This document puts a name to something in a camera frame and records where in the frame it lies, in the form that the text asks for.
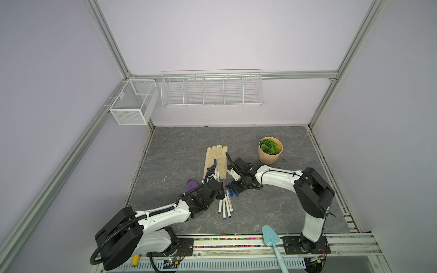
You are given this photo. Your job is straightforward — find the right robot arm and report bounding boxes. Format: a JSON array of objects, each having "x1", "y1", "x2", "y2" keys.
[{"x1": 227, "y1": 158, "x2": 336, "y2": 254}]

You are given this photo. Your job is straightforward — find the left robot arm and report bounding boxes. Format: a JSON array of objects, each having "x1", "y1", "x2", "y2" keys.
[{"x1": 89, "y1": 179, "x2": 225, "y2": 271}]

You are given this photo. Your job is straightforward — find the white marker pen six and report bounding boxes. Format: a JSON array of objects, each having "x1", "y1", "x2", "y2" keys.
[{"x1": 226, "y1": 190, "x2": 233, "y2": 214}]

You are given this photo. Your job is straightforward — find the white marker pen five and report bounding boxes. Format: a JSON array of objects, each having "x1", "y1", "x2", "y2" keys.
[{"x1": 224, "y1": 196, "x2": 232, "y2": 218}]

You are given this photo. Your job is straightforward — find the tan pot with green plant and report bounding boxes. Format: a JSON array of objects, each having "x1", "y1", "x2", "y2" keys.
[{"x1": 258, "y1": 137, "x2": 283, "y2": 165}]

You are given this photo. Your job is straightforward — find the beige fabric glove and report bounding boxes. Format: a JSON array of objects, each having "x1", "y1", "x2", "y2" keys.
[{"x1": 203, "y1": 144, "x2": 228, "y2": 180}]

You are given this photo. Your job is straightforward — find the light blue shovel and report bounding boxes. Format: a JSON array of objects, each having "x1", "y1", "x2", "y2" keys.
[{"x1": 262, "y1": 225, "x2": 289, "y2": 273}]

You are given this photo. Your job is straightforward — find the white mesh box basket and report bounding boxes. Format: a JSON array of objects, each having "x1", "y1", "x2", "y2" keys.
[{"x1": 109, "y1": 79, "x2": 159, "y2": 126}]

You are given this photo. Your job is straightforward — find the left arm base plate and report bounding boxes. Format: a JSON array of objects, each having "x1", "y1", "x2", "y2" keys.
[{"x1": 152, "y1": 237, "x2": 194, "y2": 257}]

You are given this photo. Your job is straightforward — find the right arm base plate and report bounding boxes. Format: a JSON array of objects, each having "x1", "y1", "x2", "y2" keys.
[{"x1": 282, "y1": 235, "x2": 331, "y2": 255}]

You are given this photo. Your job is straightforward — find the white wire shelf basket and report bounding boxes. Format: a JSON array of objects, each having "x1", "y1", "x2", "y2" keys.
[{"x1": 161, "y1": 69, "x2": 264, "y2": 107}]

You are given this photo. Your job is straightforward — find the yellow handled tool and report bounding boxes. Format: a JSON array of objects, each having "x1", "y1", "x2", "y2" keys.
[{"x1": 132, "y1": 255, "x2": 141, "y2": 267}]

